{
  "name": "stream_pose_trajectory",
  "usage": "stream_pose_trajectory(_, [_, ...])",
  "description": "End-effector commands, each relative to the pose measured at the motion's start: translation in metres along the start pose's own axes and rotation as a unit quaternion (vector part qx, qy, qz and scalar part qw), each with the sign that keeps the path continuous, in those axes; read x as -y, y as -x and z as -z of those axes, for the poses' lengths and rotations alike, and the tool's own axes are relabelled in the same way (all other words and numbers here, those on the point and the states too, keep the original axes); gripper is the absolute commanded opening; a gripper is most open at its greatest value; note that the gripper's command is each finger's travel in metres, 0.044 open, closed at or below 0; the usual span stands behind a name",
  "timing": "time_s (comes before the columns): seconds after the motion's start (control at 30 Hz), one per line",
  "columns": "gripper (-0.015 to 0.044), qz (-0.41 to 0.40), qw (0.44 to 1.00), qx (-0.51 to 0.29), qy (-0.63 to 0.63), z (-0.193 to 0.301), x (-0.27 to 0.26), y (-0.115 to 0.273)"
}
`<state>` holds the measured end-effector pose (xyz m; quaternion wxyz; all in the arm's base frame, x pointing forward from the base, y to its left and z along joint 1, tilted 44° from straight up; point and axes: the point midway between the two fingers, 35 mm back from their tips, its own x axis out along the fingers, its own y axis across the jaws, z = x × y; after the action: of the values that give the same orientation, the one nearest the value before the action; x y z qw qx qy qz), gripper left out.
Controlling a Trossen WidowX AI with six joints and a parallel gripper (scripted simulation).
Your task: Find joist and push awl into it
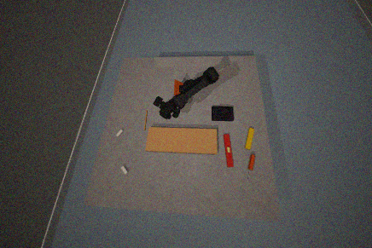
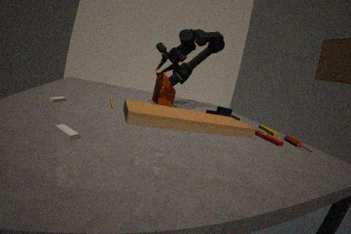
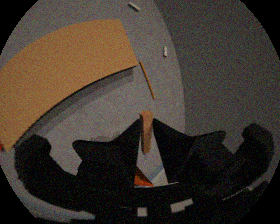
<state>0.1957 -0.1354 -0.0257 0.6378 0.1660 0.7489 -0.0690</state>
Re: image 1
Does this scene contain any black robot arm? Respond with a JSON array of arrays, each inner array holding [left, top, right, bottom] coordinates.
[[160, 66, 219, 119]]

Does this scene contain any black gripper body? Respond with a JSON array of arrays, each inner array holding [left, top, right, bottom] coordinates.
[[154, 96, 180, 118]]

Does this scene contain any brown-handled awl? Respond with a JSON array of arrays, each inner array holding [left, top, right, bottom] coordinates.
[[247, 155, 255, 182]]

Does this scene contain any yellow flat bar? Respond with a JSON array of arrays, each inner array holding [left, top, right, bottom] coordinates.
[[245, 128, 255, 150]]

